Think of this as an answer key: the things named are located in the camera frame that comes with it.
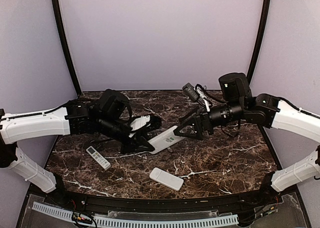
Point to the white remote face down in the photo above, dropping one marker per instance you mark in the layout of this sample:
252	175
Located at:
166	179

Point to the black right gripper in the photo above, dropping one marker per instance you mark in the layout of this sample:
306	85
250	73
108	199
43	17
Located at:
200	120

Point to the small white buttoned remote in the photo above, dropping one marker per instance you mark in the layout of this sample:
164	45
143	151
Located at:
104	163

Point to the white TCL remote control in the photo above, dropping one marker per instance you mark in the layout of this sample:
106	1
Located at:
164	140

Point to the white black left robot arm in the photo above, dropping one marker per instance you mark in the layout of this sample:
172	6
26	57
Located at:
111	115

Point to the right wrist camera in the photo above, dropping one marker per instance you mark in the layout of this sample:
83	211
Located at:
189	90

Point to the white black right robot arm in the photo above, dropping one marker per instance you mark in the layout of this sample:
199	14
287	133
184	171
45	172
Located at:
265	110

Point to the black right corner post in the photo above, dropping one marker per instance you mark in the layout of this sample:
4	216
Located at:
259	39

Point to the black front rail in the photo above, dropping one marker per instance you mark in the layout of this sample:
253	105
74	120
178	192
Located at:
101	204

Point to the white slotted cable duct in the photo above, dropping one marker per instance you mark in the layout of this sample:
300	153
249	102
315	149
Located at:
138	220

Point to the black corner post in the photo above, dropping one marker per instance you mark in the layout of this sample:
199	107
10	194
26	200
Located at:
65	47
259	39

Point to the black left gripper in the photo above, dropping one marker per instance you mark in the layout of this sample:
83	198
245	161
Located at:
132	145

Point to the black left corner post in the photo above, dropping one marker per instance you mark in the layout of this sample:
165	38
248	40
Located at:
65	47

